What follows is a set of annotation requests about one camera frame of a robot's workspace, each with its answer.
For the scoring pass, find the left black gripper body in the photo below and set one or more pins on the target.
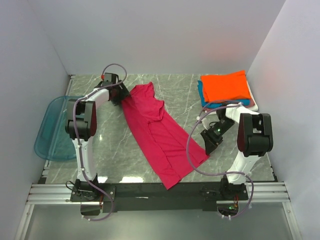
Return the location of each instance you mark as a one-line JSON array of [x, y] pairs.
[[120, 94]]

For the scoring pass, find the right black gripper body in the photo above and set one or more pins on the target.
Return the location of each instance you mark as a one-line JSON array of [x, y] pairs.
[[218, 130]]

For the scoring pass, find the pink t-shirt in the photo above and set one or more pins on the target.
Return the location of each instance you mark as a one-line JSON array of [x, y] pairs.
[[165, 144]]

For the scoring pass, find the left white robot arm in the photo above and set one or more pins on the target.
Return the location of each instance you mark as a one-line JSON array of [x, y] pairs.
[[81, 126]]

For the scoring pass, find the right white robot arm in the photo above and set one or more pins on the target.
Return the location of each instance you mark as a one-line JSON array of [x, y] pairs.
[[254, 140]]

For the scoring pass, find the folded blue t-shirt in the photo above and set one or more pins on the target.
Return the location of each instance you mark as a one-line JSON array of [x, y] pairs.
[[213, 105]]

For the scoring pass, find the folded white t-shirt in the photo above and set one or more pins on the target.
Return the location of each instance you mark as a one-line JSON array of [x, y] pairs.
[[252, 106]]

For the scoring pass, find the folded mauve t-shirt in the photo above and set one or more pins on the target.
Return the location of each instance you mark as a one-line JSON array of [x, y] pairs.
[[210, 109]]

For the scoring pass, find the folded orange t-shirt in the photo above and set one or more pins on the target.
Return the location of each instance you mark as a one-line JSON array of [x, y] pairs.
[[232, 86]]

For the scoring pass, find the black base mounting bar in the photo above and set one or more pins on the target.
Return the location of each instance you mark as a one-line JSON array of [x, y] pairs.
[[154, 196]]

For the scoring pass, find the teal transparent plastic bin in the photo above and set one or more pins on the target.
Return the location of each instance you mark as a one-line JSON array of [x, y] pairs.
[[52, 142]]

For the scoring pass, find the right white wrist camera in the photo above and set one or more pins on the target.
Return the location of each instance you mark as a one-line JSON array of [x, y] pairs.
[[204, 121]]

